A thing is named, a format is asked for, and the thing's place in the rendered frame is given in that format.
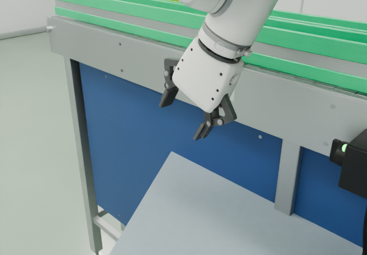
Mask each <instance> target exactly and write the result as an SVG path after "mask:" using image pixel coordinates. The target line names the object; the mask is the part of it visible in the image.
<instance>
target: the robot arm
mask: <svg viewBox="0 0 367 255"><path fill-rule="evenodd" d="M178 1H179V2H181V3H182V4H184V5H186V6H188V7H190V8H193V9H196V10H200V11H203V12H206V13H208V14H207V16H206V18H205V20H204V22H203V24H202V26H201V28H200V30H199V33H198V36H196V37H195V39H194V40H193V41H192V42H191V43H190V45H189V47H188V48H187V49H186V51H185V52H184V54H183V55H182V57H181V59H180V58H165V59H164V69H165V71H164V78H165V84H164V87H165V90H164V93H163V95H162V97H161V102H160V104H159V106H160V107H161V108H163V107H166V106H169V105H172V103H173V101H174V99H175V97H176V95H177V93H178V91H179V89H180V90H181V91H182V92H183V93H184V94H185V95H187V96H188V97H189V98H190V99H191V100H192V101H194V102H195V103H196V104H197V105H198V106H199V107H200V108H201V109H203V110H204V118H205V121H204V122H202V123H201V124H200V126H199V128H198V129H197V131H196V133H195V135H194V136H193V139H194V140H195V141H196V140H198V139H200V138H203V139H204V138H206V137H207V136H208V135H209V133H210V131H211V130H212V128H213V126H221V125H223V124H226V123H229V122H232V121H234V120H236V119H237V115H236V113H235V110H234V108H233V106H232V103H231V101H230V97H231V95H232V93H233V91H234V89H235V87H236V84H237V82H238V80H239V77H240V74H241V71H242V68H243V65H244V62H243V60H242V59H241V57H242V56H246V57H249V56H250V55H251V53H252V50H251V49H250V48H251V46H252V44H253V43H254V41H255V40H256V38H257V36H258V34H259V33H260V31H261V29H262V27H263V26H264V24H265V22H266V20H267V19H268V17H269V15H270V14H271V12H272V10H273V8H274V7H275V5H276V3H277V1H278V0H178ZM174 66H176V68H175V70H173V69H174ZM218 107H219V108H223V111H224V113H225V116H222V117H220V116H219V108H218ZM211 112H212V113H211Z"/></svg>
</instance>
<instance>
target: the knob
mask: <svg viewBox="0 0 367 255"><path fill-rule="evenodd" d="M345 144H348V142H346V141H342V142H341V140H338V139H334V140H333V142H332V147H331V151H330V156H329V161H331V162H333V163H335V164H337V165H339V166H341V167H342V164H343V160H344V155H345V153H344V151H343V150H342V147H343V145H345Z"/></svg>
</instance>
